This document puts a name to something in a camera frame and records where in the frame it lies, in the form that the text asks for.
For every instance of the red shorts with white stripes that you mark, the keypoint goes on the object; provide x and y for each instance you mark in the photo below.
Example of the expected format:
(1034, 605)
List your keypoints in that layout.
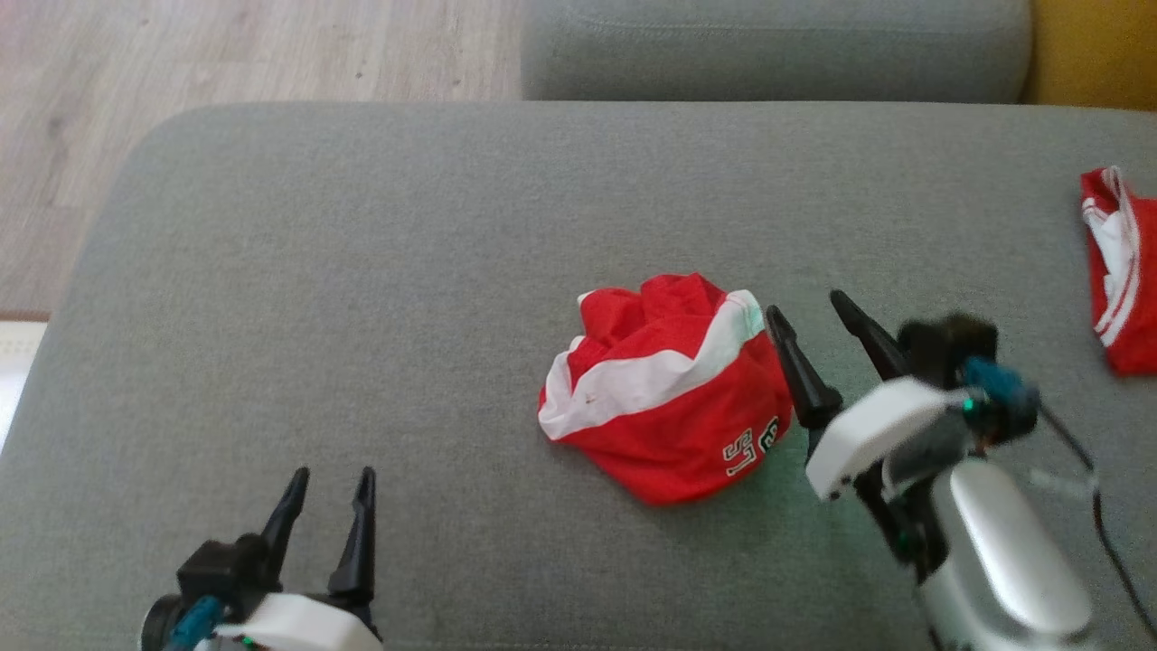
(1130, 353)

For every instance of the grey fabric sofa seat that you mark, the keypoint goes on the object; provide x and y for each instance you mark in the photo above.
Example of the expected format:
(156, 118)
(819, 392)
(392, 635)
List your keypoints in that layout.
(362, 316)

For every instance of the grey fabric sofa section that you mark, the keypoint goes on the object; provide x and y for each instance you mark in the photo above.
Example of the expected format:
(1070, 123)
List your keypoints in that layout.
(768, 54)

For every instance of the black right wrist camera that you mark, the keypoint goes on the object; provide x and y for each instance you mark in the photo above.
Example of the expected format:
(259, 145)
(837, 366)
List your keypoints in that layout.
(949, 348)

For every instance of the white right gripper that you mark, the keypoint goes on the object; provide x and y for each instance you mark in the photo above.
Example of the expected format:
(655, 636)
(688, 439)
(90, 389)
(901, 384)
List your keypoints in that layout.
(868, 434)

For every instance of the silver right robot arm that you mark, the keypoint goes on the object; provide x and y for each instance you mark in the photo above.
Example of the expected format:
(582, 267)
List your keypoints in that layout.
(1003, 542)

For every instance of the red basketball jersey white trim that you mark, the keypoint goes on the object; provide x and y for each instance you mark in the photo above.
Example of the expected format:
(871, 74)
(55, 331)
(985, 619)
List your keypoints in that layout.
(669, 452)

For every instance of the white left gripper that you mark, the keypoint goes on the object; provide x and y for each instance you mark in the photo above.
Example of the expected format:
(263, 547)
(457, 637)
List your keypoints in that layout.
(298, 628)

